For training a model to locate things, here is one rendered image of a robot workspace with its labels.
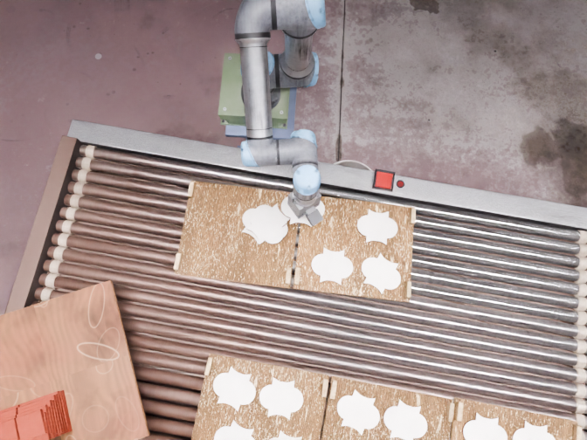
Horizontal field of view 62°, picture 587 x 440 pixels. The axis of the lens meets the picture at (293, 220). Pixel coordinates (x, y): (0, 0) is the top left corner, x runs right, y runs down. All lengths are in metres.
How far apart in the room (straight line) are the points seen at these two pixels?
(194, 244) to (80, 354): 0.51
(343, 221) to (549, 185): 1.68
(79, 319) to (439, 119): 2.27
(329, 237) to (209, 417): 0.73
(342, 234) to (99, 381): 0.94
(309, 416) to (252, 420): 0.19
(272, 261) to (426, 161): 1.49
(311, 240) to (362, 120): 1.38
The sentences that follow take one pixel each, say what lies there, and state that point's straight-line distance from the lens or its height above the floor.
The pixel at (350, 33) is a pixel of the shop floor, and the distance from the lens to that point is 3.31.
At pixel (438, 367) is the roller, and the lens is 1.83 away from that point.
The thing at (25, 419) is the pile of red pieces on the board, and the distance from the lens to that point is 1.65.
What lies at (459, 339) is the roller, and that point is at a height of 0.92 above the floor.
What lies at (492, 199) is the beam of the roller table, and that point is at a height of 0.91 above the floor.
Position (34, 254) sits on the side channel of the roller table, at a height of 0.95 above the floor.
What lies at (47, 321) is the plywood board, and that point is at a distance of 1.79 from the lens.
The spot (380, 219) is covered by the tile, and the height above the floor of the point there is 0.95.
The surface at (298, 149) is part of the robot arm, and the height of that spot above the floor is 1.36.
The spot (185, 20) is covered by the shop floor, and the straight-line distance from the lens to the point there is 3.38.
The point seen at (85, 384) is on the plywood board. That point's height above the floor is 1.04.
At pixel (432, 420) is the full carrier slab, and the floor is 0.94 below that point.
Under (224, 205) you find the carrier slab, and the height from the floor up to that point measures 0.94.
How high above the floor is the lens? 2.67
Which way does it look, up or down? 75 degrees down
